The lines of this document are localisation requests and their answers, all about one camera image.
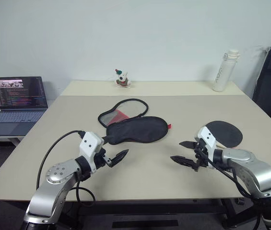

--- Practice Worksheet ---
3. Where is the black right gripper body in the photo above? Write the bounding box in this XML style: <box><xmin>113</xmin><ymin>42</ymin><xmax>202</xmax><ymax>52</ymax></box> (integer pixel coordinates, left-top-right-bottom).
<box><xmin>193</xmin><ymin>139</ymin><xmax>210</xmax><ymax>173</ymax></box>

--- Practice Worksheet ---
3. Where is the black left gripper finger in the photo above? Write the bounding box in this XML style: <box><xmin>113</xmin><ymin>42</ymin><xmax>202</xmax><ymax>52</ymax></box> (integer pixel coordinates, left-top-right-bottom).
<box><xmin>108</xmin><ymin>149</ymin><xmax>130</xmax><ymax>168</ymax></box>
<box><xmin>100</xmin><ymin>135</ymin><xmax>113</xmax><ymax>145</ymax></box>

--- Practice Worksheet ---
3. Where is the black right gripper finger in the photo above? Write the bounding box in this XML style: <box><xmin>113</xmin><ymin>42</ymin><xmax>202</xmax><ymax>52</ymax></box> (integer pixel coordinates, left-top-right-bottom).
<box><xmin>170</xmin><ymin>155</ymin><xmax>198</xmax><ymax>169</ymax></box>
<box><xmin>178</xmin><ymin>141</ymin><xmax>199</xmax><ymax>150</ymax></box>

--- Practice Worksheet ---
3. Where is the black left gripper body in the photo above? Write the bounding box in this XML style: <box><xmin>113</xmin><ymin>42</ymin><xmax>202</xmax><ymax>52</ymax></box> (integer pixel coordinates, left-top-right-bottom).
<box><xmin>93</xmin><ymin>147</ymin><xmax>111</xmax><ymax>173</ymax></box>

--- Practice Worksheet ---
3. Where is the red and black pouch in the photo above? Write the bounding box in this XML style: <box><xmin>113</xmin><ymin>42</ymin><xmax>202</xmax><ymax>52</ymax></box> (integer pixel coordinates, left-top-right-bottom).
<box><xmin>97</xmin><ymin>98</ymin><xmax>173</xmax><ymax>146</ymax></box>

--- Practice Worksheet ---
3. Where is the small plush dog toy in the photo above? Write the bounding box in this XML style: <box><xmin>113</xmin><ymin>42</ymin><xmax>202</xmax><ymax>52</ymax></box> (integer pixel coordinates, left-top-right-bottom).
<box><xmin>115</xmin><ymin>69</ymin><xmax>132</xmax><ymax>89</ymax></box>

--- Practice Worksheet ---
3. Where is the dark rectangular plate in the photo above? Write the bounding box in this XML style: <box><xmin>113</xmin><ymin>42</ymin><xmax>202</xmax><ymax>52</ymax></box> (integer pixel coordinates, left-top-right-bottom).
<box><xmin>112</xmin><ymin>219</ymin><xmax>179</xmax><ymax>229</ymax></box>

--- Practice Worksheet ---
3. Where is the white water bottle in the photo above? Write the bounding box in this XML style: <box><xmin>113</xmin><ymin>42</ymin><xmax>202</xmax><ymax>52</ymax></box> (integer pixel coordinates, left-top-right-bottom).
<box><xmin>212</xmin><ymin>49</ymin><xmax>241</xmax><ymax>92</ymax></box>

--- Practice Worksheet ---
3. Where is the open grey laptop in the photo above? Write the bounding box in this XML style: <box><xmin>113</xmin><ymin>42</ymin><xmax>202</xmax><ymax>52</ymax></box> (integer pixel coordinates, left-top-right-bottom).
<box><xmin>0</xmin><ymin>76</ymin><xmax>49</xmax><ymax>136</ymax></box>

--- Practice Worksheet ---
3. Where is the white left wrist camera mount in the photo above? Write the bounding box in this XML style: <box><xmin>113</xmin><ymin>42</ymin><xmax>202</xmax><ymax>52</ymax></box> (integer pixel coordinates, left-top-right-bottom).
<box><xmin>79</xmin><ymin>131</ymin><xmax>104</xmax><ymax>173</ymax></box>

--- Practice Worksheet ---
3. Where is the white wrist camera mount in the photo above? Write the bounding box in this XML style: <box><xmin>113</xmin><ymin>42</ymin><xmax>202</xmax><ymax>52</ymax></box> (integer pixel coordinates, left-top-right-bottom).
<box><xmin>79</xmin><ymin>131</ymin><xmax>104</xmax><ymax>173</ymax></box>
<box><xmin>196</xmin><ymin>126</ymin><xmax>219</xmax><ymax>168</ymax></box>

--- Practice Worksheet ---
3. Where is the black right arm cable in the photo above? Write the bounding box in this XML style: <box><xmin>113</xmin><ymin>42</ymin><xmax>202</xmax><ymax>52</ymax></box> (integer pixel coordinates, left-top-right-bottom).
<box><xmin>194</xmin><ymin>143</ymin><xmax>256</xmax><ymax>199</ymax></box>

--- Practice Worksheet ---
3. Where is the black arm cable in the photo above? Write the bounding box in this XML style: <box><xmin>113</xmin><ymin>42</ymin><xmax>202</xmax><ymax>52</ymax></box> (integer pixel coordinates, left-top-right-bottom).
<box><xmin>36</xmin><ymin>130</ymin><xmax>95</xmax><ymax>207</ymax></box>
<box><xmin>194</xmin><ymin>143</ymin><xmax>256</xmax><ymax>199</ymax></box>

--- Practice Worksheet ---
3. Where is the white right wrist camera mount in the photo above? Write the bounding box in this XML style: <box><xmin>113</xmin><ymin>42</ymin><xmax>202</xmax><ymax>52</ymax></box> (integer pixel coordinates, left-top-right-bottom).
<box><xmin>196</xmin><ymin>126</ymin><xmax>219</xmax><ymax>168</ymax></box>

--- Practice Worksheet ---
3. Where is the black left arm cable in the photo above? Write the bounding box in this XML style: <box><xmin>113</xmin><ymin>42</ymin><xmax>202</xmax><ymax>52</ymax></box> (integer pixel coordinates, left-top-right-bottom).
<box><xmin>36</xmin><ymin>130</ymin><xmax>95</xmax><ymax>207</ymax></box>

